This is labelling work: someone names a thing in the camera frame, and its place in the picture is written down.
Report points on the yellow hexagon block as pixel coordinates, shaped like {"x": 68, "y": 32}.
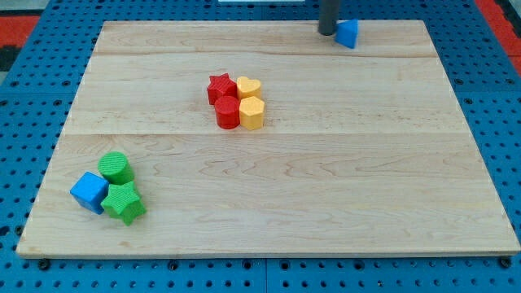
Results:
{"x": 251, "y": 113}

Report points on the red cylinder block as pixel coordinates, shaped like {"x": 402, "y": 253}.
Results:
{"x": 227, "y": 112}

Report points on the green cylinder block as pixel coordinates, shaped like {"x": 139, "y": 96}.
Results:
{"x": 115, "y": 167}

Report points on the blue triangular block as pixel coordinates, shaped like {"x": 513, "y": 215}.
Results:
{"x": 347, "y": 33}

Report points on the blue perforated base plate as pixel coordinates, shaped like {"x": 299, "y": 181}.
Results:
{"x": 41, "y": 84}

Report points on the light wooden board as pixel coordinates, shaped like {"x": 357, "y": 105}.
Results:
{"x": 364, "y": 152}

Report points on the yellow heart block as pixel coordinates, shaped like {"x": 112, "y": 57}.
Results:
{"x": 247, "y": 87}

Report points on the blue cube block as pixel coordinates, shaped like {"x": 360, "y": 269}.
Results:
{"x": 89, "y": 191}

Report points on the green star block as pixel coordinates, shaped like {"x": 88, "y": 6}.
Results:
{"x": 124, "y": 202}

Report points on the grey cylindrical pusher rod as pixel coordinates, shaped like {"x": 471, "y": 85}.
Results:
{"x": 328, "y": 16}

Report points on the red star block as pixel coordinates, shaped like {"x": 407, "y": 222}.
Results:
{"x": 220, "y": 86}

